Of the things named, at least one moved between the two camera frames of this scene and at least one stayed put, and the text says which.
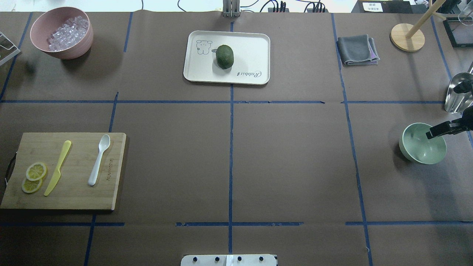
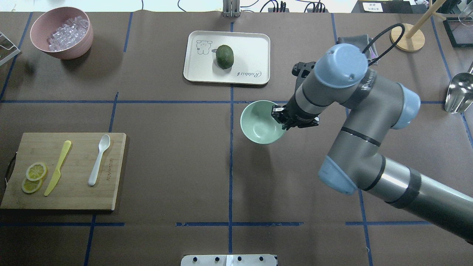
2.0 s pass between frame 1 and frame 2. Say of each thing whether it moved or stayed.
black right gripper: moved
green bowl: moved
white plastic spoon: stayed
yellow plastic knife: stayed
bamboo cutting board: stayed
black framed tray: stayed
